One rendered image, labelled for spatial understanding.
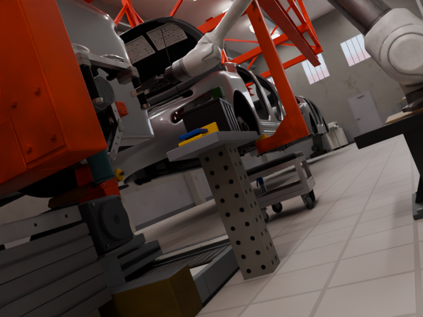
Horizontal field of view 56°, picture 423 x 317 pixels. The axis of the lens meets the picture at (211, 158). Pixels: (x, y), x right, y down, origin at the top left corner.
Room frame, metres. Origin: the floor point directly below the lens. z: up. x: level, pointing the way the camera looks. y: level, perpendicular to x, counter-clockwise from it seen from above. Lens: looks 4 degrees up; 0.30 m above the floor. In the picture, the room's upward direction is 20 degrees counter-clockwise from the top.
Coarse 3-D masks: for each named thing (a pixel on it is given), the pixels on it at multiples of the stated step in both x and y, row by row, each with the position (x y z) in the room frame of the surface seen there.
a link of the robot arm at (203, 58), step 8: (200, 48) 1.59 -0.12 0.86; (208, 48) 1.58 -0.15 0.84; (216, 48) 1.59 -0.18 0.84; (192, 56) 1.60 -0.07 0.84; (200, 56) 1.58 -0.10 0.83; (208, 56) 1.58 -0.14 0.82; (216, 56) 1.59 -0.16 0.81; (184, 64) 1.62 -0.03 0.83; (192, 64) 1.60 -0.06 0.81; (200, 64) 1.60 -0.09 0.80; (208, 64) 1.60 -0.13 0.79; (216, 64) 1.62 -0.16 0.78; (192, 72) 1.63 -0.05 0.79; (200, 72) 1.64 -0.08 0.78
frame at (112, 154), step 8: (112, 104) 1.90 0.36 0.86; (104, 112) 1.91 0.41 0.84; (112, 112) 1.89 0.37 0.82; (112, 120) 1.94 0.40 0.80; (120, 120) 1.92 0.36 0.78; (112, 128) 1.90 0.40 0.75; (120, 128) 1.89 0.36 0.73; (112, 136) 1.85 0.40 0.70; (120, 136) 1.88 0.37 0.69; (112, 144) 1.80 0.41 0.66; (112, 152) 1.77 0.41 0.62; (112, 160) 1.77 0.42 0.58; (72, 168) 1.59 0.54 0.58
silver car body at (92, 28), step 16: (64, 0) 2.09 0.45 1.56; (80, 0) 2.26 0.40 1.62; (64, 16) 2.04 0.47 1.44; (80, 16) 2.17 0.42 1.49; (96, 16) 2.33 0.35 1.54; (80, 32) 2.12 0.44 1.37; (96, 32) 2.28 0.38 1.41; (112, 32) 2.44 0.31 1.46; (96, 48) 2.22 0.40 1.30; (112, 48) 2.38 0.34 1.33; (112, 80) 2.26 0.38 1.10; (128, 96) 2.37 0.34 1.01; (128, 112) 2.31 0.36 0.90; (144, 112) 2.48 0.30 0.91; (128, 128) 2.25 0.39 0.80; (144, 128) 2.41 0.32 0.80; (128, 144) 2.41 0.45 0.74; (16, 192) 3.19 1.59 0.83
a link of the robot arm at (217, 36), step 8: (240, 0) 1.48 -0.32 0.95; (248, 0) 1.48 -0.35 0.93; (232, 8) 1.54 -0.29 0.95; (240, 8) 1.52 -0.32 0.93; (224, 16) 1.62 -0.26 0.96; (232, 16) 1.58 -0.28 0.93; (224, 24) 1.64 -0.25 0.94; (232, 24) 1.63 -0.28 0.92; (216, 32) 1.68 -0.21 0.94; (224, 32) 1.68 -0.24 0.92; (200, 40) 1.71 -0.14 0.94; (208, 40) 1.69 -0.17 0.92; (216, 40) 1.69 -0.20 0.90
